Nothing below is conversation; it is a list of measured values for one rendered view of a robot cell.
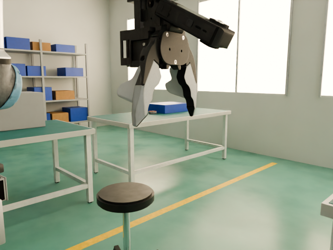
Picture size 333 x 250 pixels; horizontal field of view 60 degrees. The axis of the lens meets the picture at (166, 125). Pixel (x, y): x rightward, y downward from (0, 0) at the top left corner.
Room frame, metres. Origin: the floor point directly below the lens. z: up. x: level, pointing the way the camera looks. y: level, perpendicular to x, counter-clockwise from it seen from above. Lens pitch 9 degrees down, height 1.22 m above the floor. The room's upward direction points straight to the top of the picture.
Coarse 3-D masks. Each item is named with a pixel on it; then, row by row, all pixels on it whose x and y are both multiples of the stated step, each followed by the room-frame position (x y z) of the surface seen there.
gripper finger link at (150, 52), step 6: (150, 42) 0.41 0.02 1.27; (156, 42) 0.41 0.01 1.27; (144, 48) 0.41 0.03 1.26; (150, 48) 0.40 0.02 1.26; (156, 48) 0.41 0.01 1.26; (144, 54) 0.40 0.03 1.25; (150, 54) 0.40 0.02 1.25; (156, 54) 0.41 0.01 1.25; (144, 60) 0.39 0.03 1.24; (150, 60) 0.40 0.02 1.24; (156, 60) 0.41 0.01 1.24; (144, 66) 0.39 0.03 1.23; (150, 66) 0.40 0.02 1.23; (144, 72) 0.39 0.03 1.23; (138, 78) 0.40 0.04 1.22; (144, 78) 0.39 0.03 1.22; (138, 84) 0.39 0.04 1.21; (144, 84) 0.39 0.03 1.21
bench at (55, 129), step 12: (48, 120) 3.30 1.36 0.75; (0, 132) 2.51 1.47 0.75; (12, 132) 2.51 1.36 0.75; (24, 132) 2.51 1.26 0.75; (36, 132) 2.51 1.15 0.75; (48, 132) 2.51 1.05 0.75; (60, 132) 2.52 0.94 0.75; (72, 132) 2.57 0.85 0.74; (84, 132) 2.65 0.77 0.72; (0, 144) 2.17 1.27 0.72; (12, 144) 2.22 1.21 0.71; (84, 144) 2.73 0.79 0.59; (60, 168) 3.22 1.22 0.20; (84, 180) 2.82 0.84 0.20; (60, 192) 2.51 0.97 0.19; (12, 204) 2.24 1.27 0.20; (24, 204) 2.30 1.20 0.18
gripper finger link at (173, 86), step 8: (176, 72) 0.49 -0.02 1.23; (184, 72) 0.47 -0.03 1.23; (192, 72) 0.48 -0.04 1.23; (176, 80) 0.50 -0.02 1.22; (184, 80) 0.47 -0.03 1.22; (192, 80) 0.48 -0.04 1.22; (168, 88) 0.52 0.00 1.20; (176, 88) 0.51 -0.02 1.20; (184, 88) 0.48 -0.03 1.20; (192, 88) 0.48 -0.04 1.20; (184, 96) 0.49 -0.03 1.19; (192, 96) 0.48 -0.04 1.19; (192, 104) 0.49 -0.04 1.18; (192, 112) 0.50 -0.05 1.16
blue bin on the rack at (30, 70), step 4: (28, 68) 5.78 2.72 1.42; (32, 68) 5.83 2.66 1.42; (36, 68) 5.88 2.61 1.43; (40, 68) 5.93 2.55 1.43; (44, 68) 5.98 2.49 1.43; (28, 72) 5.78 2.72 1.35; (32, 72) 5.83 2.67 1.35; (36, 72) 5.88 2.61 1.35; (40, 72) 5.93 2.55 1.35; (44, 72) 5.98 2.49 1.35
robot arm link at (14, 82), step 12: (0, 0) 0.70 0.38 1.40; (0, 12) 0.70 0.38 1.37; (0, 24) 0.70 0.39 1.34; (0, 36) 0.70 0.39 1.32; (0, 48) 0.70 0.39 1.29; (0, 60) 0.68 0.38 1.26; (0, 72) 0.68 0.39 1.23; (12, 72) 0.72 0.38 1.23; (0, 84) 0.68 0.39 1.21; (12, 84) 0.71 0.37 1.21; (0, 96) 0.68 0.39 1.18; (12, 96) 0.71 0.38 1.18; (0, 108) 0.71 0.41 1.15
